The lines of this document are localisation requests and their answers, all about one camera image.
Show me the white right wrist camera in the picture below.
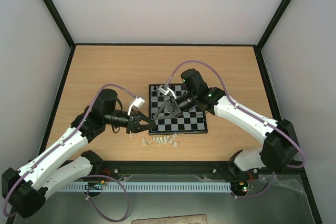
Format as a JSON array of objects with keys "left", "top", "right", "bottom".
[{"left": 158, "top": 84, "right": 176, "bottom": 99}]

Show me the black and grey chessboard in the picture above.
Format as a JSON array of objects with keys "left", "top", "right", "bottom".
[{"left": 149, "top": 84, "right": 208, "bottom": 135}]

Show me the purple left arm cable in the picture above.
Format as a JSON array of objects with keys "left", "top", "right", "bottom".
[{"left": 4, "top": 84, "right": 144, "bottom": 220}]

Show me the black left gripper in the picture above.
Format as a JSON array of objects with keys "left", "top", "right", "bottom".
[{"left": 104, "top": 108, "right": 156, "bottom": 133}]

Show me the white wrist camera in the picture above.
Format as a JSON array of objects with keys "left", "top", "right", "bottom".
[
  {"left": 158, "top": 84, "right": 176, "bottom": 99},
  {"left": 128, "top": 96, "right": 145, "bottom": 116}
]

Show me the small circuit board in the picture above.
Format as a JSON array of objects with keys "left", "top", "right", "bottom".
[{"left": 236, "top": 180, "right": 256, "bottom": 192}]

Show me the white chess pieces cluster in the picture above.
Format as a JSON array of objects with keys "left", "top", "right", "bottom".
[{"left": 152, "top": 133, "right": 177, "bottom": 146}]

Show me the black enclosure frame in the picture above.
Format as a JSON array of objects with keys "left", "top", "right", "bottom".
[{"left": 5, "top": 0, "right": 336, "bottom": 224}]

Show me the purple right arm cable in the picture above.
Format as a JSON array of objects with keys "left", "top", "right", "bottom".
[{"left": 166, "top": 60, "right": 307, "bottom": 199}]

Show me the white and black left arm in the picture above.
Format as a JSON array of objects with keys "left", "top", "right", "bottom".
[{"left": 1, "top": 89, "right": 156, "bottom": 218}]

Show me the light blue cable duct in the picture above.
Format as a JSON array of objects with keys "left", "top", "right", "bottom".
[{"left": 59, "top": 182, "right": 232, "bottom": 193}]

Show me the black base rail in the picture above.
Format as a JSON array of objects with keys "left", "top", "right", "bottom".
[{"left": 90, "top": 161, "right": 272, "bottom": 182}]

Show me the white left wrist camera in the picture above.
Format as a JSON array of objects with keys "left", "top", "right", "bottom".
[{"left": 128, "top": 96, "right": 145, "bottom": 116}]

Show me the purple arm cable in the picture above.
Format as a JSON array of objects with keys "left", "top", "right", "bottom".
[
  {"left": 4, "top": 84, "right": 144, "bottom": 220},
  {"left": 166, "top": 60, "right": 307, "bottom": 199}
]

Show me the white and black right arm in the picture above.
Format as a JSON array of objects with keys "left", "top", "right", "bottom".
[{"left": 153, "top": 69, "right": 298, "bottom": 178}]

